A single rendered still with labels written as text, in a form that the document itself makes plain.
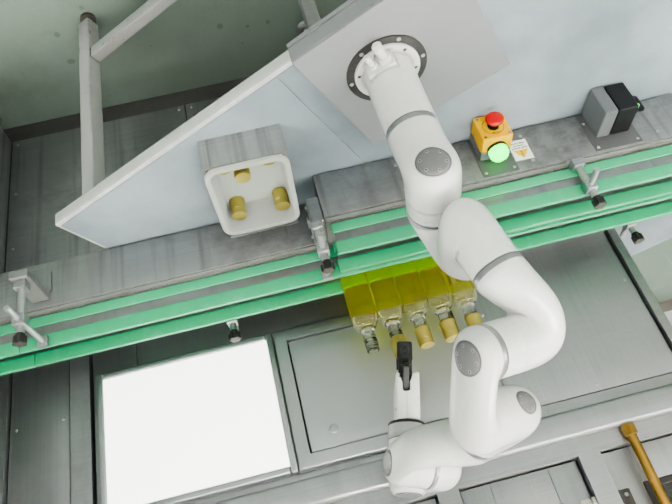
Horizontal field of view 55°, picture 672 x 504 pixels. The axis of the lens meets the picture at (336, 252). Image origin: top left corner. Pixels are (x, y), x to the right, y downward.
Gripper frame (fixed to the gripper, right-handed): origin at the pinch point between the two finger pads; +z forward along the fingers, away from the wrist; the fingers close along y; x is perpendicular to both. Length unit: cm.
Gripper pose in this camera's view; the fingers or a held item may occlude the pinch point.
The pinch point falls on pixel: (404, 355)
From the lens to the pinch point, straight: 139.3
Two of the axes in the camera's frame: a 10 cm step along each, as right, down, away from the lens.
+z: 0.2, -8.4, 5.4
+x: -10.0, 0.1, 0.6
